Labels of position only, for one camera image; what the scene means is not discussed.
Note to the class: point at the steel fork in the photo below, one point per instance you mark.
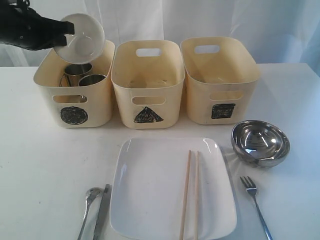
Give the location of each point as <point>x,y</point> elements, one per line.
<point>252,190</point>

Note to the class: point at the steel table knife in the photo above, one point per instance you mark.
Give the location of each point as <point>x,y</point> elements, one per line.
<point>103,211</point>

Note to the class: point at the right wooden chopstick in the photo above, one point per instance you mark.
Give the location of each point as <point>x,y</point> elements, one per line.
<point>197,196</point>

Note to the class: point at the small white bowl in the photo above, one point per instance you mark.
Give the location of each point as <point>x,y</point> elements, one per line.
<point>87,42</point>

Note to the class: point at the stainless steel bowl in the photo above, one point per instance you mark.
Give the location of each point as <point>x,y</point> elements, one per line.
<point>259,144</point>

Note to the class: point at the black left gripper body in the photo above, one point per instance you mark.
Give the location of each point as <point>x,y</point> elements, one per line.
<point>21,26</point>

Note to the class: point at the cream bin circle mark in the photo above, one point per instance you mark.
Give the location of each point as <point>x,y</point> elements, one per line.
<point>77,106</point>

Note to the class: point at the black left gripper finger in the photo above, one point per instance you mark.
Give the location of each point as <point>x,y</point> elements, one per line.
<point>56,27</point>
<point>57,40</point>

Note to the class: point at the steel mug front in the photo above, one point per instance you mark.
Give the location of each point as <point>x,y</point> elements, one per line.
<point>73,73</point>

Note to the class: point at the left wooden chopstick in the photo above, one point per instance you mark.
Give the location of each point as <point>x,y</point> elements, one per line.
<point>185,197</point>

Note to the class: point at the wooden chopstick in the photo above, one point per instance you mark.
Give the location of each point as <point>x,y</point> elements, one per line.
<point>185,197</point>
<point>197,196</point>

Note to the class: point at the steel mug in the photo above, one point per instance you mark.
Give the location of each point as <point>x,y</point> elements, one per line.
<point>73,73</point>
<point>90,79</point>

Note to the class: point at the white backdrop curtain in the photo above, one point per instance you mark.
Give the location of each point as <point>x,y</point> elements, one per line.
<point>273,31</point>

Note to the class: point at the white square plate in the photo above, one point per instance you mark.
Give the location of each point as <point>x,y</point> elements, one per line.
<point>148,190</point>

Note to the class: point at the cream bin triangle mark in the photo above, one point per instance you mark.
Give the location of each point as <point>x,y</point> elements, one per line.
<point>148,79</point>

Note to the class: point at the steel spoon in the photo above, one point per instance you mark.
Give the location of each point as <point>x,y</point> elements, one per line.
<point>90,196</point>

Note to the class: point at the cream bin square mark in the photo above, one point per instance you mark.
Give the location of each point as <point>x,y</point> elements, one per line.
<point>221,76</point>

